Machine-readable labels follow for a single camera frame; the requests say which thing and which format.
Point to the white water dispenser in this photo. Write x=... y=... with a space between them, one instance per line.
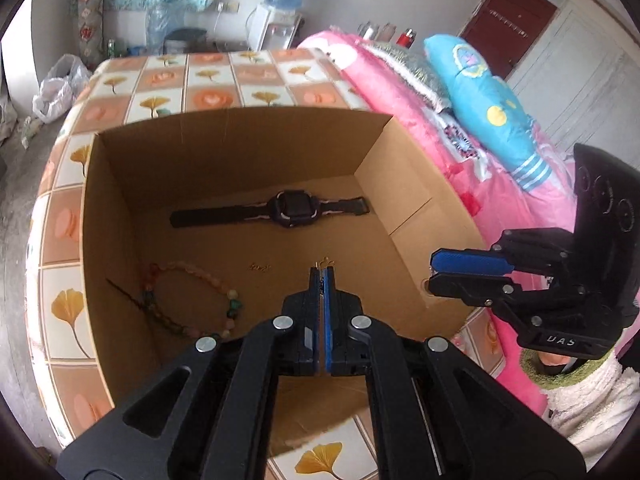
x=270 y=28

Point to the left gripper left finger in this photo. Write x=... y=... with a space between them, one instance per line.
x=209 y=414

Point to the blue cartoon pillow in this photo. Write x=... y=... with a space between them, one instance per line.
x=488 y=109

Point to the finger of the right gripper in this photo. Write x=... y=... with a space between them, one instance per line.
x=470 y=261
x=472 y=290

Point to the white plastic bag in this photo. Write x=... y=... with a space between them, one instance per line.
x=60 y=88

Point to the gold chain jewelry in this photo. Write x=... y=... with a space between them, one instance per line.
x=260 y=267

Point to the rolled patterned mat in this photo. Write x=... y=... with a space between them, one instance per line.
x=90 y=32

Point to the patterned tablecloth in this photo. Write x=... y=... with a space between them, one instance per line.
x=184 y=300

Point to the brown cardboard box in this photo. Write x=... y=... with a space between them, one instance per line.
x=139 y=174

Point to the purple black smartwatch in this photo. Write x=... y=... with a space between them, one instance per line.
x=288 y=208

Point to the dark red door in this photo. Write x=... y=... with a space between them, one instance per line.
x=504 y=30

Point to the right hand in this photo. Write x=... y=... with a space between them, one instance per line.
x=554 y=364

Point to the pink blanket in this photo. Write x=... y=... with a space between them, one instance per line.
x=450 y=169

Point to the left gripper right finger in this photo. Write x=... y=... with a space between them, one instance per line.
x=435 y=413

